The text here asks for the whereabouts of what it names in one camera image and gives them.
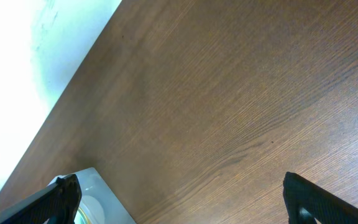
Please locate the green plastic bowl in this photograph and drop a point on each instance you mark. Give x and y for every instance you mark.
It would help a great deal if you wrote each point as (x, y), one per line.
(80, 217)

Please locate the clear plastic container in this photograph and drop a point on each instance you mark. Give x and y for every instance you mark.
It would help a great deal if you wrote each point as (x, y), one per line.
(98, 201)

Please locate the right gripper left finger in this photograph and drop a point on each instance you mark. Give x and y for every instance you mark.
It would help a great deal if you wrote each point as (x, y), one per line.
(57, 203)

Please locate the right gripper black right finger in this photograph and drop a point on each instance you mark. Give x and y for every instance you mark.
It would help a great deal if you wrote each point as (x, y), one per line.
(309, 203)

